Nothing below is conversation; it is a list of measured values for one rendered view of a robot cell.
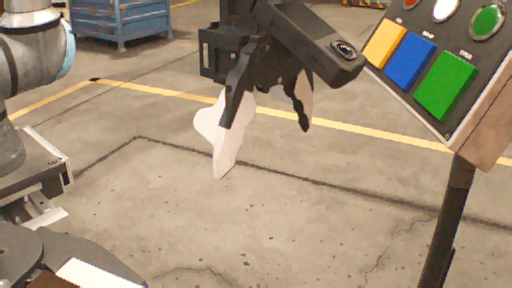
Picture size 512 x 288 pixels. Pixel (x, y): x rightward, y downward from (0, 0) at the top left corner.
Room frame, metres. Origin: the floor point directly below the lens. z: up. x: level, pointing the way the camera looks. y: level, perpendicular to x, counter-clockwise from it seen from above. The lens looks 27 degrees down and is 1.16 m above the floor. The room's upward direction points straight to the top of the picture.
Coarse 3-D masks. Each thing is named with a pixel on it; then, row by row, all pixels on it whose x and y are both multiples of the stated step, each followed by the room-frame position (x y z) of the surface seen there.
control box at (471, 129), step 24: (432, 0) 0.61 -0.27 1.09; (480, 0) 0.50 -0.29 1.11; (504, 0) 0.46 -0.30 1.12; (408, 24) 0.63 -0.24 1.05; (432, 24) 0.57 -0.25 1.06; (456, 24) 0.52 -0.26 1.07; (504, 24) 0.43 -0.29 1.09; (456, 48) 0.49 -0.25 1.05; (480, 48) 0.45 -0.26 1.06; (504, 48) 0.41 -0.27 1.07; (480, 72) 0.42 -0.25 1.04; (504, 72) 0.39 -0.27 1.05; (408, 96) 0.51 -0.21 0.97; (480, 96) 0.40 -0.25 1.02; (504, 96) 0.39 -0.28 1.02; (432, 120) 0.44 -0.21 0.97; (456, 120) 0.40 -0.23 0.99; (480, 120) 0.39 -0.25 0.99; (504, 120) 0.39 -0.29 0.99; (456, 144) 0.39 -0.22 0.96; (480, 144) 0.39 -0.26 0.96; (504, 144) 0.40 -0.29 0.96; (480, 168) 0.39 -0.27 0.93
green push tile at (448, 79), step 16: (448, 64) 0.47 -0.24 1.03; (464, 64) 0.44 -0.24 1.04; (432, 80) 0.48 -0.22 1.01; (448, 80) 0.45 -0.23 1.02; (464, 80) 0.43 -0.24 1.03; (416, 96) 0.48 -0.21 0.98; (432, 96) 0.46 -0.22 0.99; (448, 96) 0.43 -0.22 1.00; (432, 112) 0.44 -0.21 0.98; (448, 112) 0.42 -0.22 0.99
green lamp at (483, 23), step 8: (488, 8) 0.47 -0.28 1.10; (496, 8) 0.46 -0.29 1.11; (480, 16) 0.48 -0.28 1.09; (488, 16) 0.46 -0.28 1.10; (496, 16) 0.45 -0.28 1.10; (480, 24) 0.47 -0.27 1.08; (488, 24) 0.45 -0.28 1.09; (496, 24) 0.44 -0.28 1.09; (480, 32) 0.46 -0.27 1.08; (488, 32) 0.45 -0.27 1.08
